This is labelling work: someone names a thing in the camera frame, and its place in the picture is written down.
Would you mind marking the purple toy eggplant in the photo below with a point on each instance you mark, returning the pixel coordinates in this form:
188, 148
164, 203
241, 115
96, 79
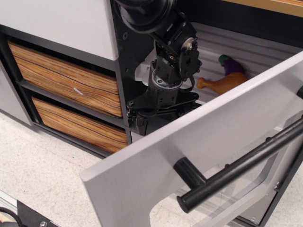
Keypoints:
231, 66

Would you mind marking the grey toy kitchen cabinet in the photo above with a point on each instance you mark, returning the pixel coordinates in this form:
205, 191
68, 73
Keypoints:
200, 100

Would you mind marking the grey toy oven door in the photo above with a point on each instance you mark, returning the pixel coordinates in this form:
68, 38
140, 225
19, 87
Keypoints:
227, 159

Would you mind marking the lower wood-pattern storage bin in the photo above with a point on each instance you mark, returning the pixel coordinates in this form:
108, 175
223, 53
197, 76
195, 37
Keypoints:
103, 136

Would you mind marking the wood-pattern storage bin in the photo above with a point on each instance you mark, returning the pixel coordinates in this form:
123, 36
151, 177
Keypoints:
83, 86
103, 136

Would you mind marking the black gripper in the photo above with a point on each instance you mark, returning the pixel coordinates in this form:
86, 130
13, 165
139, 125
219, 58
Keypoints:
162, 97

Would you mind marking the upper wood-pattern storage bin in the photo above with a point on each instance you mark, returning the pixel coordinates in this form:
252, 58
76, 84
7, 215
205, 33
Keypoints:
83, 86

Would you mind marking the black oven door handle bar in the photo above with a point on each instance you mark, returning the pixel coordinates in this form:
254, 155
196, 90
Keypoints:
233, 120

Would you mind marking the toy chicken drumstick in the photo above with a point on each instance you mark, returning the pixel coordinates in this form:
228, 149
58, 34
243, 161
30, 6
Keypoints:
225, 84

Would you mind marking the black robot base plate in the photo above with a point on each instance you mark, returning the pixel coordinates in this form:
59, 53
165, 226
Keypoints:
31, 218

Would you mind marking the grey oven rack shelf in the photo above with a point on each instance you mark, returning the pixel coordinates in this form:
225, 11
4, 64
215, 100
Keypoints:
255, 55

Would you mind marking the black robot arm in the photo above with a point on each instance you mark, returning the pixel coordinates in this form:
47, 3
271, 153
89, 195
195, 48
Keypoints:
175, 39

